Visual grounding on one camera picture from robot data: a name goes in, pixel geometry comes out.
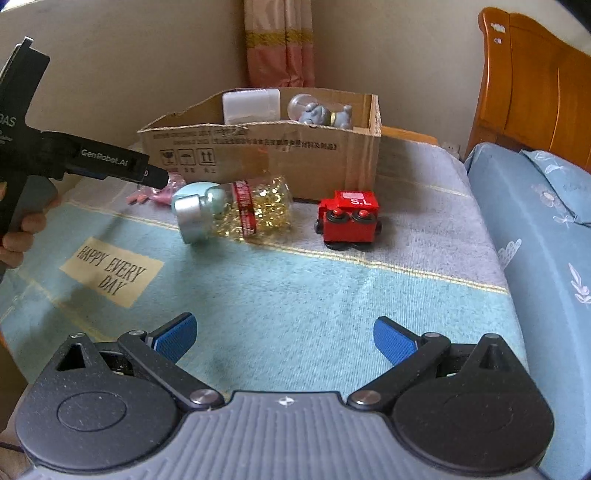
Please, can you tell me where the capsule bottle with silver cap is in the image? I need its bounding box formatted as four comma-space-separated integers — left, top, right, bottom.
171, 175, 293, 245

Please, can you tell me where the blue flowered pillow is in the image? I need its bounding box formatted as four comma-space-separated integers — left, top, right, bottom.
519, 148, 591, 227

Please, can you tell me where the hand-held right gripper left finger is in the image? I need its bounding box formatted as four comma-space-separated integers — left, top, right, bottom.
55, 312, 227, 411

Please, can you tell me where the mint green round case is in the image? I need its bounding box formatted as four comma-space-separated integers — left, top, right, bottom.
172, 181, 234, 217

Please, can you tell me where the green and white plastic bottle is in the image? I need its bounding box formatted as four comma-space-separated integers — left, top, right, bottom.
222, 89, 281, 125

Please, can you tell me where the wooden bed headboard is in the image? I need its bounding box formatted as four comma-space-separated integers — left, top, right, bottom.
466, 7, 591, 174

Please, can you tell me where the pink bottle keychain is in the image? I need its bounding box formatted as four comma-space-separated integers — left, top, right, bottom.
127, 173, 185, 206

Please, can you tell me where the pink patterned curtain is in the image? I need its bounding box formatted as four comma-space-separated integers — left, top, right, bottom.
244, 0, 317, 88

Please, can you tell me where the cardboard box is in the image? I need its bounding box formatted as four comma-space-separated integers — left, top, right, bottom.
136, 88, 383, 204

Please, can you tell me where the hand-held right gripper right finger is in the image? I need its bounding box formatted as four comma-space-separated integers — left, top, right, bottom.
346, 316, 520, 414

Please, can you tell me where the person's left hand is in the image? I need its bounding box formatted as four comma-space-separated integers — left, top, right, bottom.
0, 196, 63, 272

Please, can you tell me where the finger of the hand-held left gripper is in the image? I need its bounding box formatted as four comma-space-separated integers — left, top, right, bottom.
136, 164, 170, 190

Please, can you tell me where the red toy train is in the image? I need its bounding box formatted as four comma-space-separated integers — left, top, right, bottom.
315, 190, 384, 251

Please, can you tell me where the blue flowered bedsheet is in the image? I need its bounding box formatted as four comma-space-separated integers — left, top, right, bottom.
464, 142, 591, 480

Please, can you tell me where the grey rubber toy figure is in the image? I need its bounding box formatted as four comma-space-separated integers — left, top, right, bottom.
298, 104, 354, 130

